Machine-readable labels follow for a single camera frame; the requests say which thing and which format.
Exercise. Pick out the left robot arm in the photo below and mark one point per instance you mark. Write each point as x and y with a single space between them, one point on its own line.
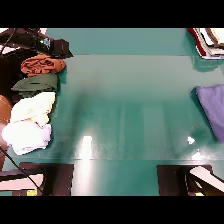
53 178

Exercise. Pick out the cream garment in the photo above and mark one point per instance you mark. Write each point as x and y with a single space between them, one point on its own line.
31 108

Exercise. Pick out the orange garment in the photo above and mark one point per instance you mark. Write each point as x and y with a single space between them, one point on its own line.
41 65

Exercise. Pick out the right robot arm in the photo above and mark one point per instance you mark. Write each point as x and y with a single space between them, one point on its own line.
176 180

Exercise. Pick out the red garment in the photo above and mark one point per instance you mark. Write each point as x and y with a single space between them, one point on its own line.
199 45

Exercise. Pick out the lavender garment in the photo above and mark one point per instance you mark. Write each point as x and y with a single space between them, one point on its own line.
213 106

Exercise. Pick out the dark green garment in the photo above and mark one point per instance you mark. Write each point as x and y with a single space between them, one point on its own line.
36 84

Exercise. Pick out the white garment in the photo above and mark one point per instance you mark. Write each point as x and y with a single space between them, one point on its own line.
25 136

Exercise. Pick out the brown garment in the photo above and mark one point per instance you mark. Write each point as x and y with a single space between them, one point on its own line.
216 38

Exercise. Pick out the black garment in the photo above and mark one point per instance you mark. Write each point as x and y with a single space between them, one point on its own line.
61 48

